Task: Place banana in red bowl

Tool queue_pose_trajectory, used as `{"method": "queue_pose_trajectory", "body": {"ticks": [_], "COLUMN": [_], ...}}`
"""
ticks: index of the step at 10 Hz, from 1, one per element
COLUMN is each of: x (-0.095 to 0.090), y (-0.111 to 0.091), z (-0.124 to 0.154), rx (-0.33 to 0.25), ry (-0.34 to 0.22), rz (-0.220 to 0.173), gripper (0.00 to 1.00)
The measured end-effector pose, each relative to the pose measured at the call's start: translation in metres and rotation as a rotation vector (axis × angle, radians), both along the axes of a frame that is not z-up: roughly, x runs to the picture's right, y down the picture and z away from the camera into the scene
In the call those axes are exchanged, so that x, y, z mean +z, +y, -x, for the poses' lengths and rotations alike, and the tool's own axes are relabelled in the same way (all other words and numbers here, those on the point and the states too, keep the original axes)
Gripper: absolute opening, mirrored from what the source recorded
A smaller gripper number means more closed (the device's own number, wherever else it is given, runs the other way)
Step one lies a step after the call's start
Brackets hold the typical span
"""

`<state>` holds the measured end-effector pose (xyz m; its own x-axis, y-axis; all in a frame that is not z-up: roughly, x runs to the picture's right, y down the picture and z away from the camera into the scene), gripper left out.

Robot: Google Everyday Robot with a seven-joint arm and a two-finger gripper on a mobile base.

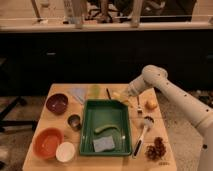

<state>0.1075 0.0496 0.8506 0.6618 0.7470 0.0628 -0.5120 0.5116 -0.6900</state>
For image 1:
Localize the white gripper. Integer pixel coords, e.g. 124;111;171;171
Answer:
126;76;147;96

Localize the yellow banana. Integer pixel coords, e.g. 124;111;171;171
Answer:
113;92;132;107

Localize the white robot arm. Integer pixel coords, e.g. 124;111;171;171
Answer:
126;65;213;171

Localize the dark maroon bowl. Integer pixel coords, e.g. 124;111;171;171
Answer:
46;93;68;115

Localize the orange red bowl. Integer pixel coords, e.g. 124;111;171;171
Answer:
33;127;64;159

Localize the small orange fruit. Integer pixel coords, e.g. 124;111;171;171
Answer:
145;100;157;110

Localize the dark pen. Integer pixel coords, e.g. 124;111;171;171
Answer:
106;88;112;100

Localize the green plastic tray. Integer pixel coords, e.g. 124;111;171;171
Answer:
79;99;132;156

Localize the green pepper toy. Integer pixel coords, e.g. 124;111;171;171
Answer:
94;124;120;134

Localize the brown grape bunch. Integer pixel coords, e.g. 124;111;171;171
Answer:
145;137;166;161

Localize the blue sponge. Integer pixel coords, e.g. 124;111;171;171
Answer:
93;136;115;152

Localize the small metal cup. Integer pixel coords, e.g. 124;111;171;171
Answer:
67;114;81;131

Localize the black cabinet counter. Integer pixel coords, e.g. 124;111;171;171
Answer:
0;30;213;96

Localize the black chair base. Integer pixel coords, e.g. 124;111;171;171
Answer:
0;96;37;132

